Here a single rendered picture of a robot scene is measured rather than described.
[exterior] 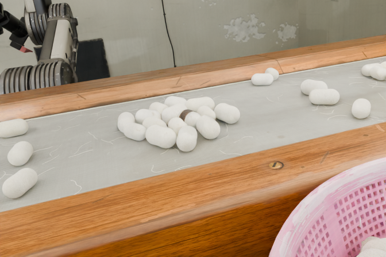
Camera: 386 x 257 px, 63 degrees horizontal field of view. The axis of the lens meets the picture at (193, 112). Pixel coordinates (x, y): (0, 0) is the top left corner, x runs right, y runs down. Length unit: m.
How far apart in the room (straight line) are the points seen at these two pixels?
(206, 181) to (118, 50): 2.21
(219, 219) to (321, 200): 0.05
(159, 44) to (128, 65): 0.28
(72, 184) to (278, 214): 0.17
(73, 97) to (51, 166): 0.21
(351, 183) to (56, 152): 0.28
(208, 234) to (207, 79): 0.39
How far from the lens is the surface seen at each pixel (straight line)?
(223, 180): 0.20
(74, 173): 0.31
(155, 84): 0.53
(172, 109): 0.37
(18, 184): 0.29
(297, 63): 0.62
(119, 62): 2.40
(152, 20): 2.43
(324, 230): 0.19
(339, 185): 0.20
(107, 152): 0.33
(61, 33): 0.85
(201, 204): 0.18
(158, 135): 0.31
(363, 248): 0.20
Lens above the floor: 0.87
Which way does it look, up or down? 18 degrees down
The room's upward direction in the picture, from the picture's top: 7 degrees counter-clockwise
